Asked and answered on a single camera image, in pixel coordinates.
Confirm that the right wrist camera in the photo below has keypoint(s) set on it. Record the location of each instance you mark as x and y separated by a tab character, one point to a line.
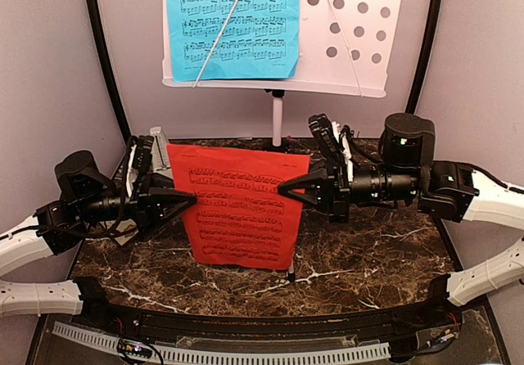
325	133

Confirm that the red sheet music page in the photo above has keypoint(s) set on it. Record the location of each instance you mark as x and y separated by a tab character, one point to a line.
239	218

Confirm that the blue sheet music page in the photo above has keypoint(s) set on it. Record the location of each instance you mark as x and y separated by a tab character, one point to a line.
233	39

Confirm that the white music stand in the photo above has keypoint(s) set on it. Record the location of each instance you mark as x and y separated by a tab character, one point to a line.
337	46

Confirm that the right black frame post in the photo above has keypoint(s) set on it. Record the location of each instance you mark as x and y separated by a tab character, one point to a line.
424	56

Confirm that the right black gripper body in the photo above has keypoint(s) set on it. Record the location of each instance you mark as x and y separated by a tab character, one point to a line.
336	170

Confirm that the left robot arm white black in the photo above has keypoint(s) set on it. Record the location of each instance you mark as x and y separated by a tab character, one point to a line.
91	205

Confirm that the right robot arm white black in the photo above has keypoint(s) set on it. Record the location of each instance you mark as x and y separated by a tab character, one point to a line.
404	170

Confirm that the black front rail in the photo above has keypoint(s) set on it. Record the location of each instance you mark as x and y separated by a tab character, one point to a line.
385	324

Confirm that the white metronome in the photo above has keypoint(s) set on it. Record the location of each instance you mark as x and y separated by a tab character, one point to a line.
160	160

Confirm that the floral square plate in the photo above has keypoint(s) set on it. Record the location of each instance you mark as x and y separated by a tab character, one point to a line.
125	232

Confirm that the grey cable duct strip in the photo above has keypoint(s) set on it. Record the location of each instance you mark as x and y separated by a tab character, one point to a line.
192	350

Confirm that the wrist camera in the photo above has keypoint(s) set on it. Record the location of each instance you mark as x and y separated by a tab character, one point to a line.
325	133
139	161

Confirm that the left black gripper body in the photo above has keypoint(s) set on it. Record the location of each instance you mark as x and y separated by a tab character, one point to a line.
139	204

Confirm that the left black frame post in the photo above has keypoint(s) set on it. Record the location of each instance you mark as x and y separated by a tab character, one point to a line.
95	19

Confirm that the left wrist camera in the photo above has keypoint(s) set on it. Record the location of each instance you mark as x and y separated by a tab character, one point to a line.
139	161

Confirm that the black frame post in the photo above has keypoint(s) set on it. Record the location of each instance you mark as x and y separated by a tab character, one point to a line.
424	56
95	19

